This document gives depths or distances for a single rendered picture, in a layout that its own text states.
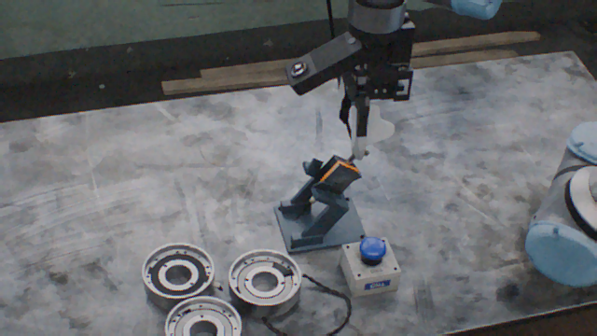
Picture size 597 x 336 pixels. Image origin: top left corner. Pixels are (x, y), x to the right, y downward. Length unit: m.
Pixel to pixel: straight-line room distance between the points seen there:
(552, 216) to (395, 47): 0.31
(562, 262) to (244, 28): 1.97
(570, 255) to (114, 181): 0.74
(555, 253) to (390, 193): 0.38
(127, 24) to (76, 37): 0.16
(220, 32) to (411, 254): 1.73
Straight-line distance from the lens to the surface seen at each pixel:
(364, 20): 1.22
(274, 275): 1.39
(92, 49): 3.04
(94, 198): 1.55
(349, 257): 1.40
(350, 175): 1.42
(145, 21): 3.00
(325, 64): 1.26
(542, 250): 1.30
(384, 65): 1.28
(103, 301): 1.41
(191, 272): 1.39
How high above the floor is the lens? 1.89
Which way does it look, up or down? 43 degrees down
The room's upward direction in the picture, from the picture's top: 4 degrees clockwise
